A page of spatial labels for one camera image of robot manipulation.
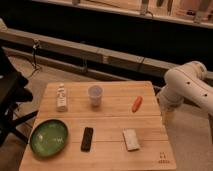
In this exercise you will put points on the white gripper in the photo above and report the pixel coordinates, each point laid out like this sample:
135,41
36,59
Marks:
167,115

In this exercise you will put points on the black remote control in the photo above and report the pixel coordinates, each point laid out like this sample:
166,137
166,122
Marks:
87,139

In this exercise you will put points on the orange carrot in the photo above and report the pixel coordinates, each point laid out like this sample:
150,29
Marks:
137,104

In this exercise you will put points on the black chair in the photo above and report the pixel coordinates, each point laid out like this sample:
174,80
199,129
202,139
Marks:
12,91

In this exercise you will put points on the small white bottle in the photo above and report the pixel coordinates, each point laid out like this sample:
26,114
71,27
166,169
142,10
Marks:
61,100

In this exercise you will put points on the green ceramic bowl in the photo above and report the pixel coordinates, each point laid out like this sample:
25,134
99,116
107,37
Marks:
49,138

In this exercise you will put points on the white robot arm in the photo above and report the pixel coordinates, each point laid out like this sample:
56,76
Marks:
185,82

